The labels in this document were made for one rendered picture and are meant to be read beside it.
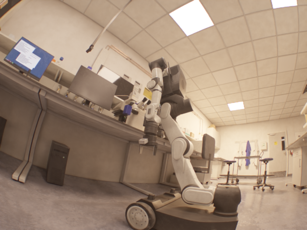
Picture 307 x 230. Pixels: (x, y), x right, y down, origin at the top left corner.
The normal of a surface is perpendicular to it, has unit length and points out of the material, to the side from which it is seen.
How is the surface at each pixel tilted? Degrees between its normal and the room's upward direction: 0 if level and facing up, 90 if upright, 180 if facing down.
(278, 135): 90
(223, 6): 180
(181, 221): 90
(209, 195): 90
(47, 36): 90
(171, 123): 108
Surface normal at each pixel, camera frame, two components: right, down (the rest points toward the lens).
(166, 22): -0.17, 0.92
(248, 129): -0.66, -0.37
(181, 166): -0.53, 0.04
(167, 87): -0.46, -0.22
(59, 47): 0.72, -0.12
